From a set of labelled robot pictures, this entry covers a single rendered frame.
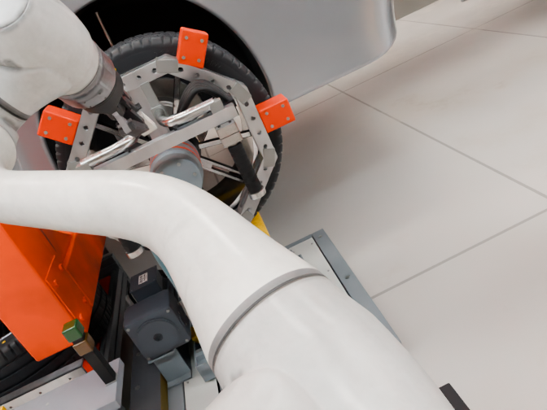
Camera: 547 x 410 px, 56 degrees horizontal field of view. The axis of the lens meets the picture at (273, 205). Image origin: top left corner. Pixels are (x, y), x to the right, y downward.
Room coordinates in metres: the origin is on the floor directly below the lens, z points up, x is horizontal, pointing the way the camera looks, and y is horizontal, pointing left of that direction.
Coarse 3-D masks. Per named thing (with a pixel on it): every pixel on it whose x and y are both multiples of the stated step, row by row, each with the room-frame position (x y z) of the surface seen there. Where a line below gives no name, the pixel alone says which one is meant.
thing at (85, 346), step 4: (88, 336) 1.15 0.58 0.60; (84, 340) 1.13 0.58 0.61; (88, 340) 1.13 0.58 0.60; (92, 340) 1.15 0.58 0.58; (76, 344) 1.13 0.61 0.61; (80, 344) 1.12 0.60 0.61; (84, 344) 1.12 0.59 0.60; (88, 344) 1.13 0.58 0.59; (92, 344) 1.14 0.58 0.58; (76, 348) 1.12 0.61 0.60; (80, 348) 1.12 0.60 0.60; (84, 348) 1.12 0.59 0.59; (88, 348) 1.12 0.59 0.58; (92, 348) 1.13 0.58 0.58; (80, 352) 1.12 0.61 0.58; (84, 352) 1.12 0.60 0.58; (88, 352) 1.12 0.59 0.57
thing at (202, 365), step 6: (192, 330) 1.58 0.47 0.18; (192, 336) 1.55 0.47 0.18; (198, 342) 1.54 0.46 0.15; (198, 348) 1.47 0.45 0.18; (198, 354) 1.46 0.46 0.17; (198, 360) 1.44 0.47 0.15; (204, 360) 1.44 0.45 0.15; (198, 366) 1.40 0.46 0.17; (204, 366) 1.40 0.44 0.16; (204, 372) 1.40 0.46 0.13; (210, 372) 1.40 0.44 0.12; (204, 378) 1.40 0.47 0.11; (210, 378) 1.40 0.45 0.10
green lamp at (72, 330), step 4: (72, 320) 1.16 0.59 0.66; (76, 320) 1.15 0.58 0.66; (64, 324) 1.16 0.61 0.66; (68, 324) 1.15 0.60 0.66; (72, 324) 1.14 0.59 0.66; (76, 324) 1.14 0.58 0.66; (80, 324) 1.15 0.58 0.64; (64, 328) 1.14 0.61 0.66; (68, 328) 1.13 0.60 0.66; (72, 328) 1.12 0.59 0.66; (76, 328) 1.13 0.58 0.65; (80, 328) 1.14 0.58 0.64; (84, 328) 1.16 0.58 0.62; (64, 332) 1.12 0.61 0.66; (68, 332) 1.12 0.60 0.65; (72, 332) 1.12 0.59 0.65; (76, 332) 1.12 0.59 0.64; (80, 332) 1.13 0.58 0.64; (64, 336) 1.12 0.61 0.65; (68, 336) 1.12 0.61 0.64; (72, 336) 1.12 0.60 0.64; (76, 336) 1.12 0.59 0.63; (80, 336) 1.12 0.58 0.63; (68, 340) 1.12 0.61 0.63; (72, 340) 1.12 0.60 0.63
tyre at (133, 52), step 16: (160, 32) 1.66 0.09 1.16; (112, 48) 1.57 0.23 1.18; (128, 48) 1.47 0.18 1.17; (144, 48) 1.47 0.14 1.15; (160, 48) 1.47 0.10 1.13; (176, 48) 1.47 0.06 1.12; (208, 48) 1.48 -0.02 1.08; (128, 64) 1.47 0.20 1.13; (208, 64) 1.47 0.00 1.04; (224, 64) 1.47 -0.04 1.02; (240, 64) 1.49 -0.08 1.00; (240, 80) 1.47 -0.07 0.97; (256, 80) 1.48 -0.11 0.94; (256, 96) 1.47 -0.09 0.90; (80, 112) 1.46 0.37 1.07; (64, 144) 1.46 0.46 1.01; (272, 144) 1.47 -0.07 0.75; (64, 160) 1.46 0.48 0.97; (272, 176) 1.47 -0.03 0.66; (256, 208) 1.47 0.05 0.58
